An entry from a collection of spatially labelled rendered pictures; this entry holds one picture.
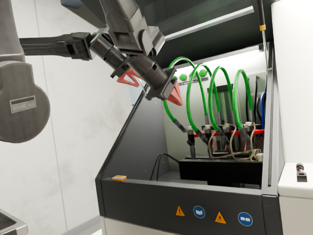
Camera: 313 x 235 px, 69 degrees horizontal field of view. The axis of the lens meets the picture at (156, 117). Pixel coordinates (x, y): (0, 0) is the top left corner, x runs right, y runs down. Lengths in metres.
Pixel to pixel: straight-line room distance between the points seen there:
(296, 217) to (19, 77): 0.65
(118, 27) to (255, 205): 0.56
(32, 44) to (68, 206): 2.11
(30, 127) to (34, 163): 2.21
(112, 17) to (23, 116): 0.28
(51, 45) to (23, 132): 0.55
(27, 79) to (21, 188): 2.24
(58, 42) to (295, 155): 0.85
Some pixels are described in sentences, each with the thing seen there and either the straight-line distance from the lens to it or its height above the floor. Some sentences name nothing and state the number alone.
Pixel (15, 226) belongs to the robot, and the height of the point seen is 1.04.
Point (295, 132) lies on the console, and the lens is 0.88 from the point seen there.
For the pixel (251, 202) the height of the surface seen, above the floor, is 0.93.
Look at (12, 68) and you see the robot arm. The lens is 0.30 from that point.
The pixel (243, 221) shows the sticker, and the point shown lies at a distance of 0.73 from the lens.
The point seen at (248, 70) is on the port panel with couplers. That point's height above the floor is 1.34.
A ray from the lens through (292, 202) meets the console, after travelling 0.68.
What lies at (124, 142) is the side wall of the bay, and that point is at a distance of 1.10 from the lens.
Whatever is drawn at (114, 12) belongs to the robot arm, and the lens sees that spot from 0.50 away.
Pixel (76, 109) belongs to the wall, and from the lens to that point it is 2.73.
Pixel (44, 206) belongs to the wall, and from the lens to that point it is 2.64.
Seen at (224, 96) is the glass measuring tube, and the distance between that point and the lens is 1.19.
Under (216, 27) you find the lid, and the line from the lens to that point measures 1.14.
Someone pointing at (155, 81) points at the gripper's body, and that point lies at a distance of 0.60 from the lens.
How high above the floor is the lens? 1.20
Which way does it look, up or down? 1 degrees down
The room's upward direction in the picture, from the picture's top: 7 degrees counter-clockwise
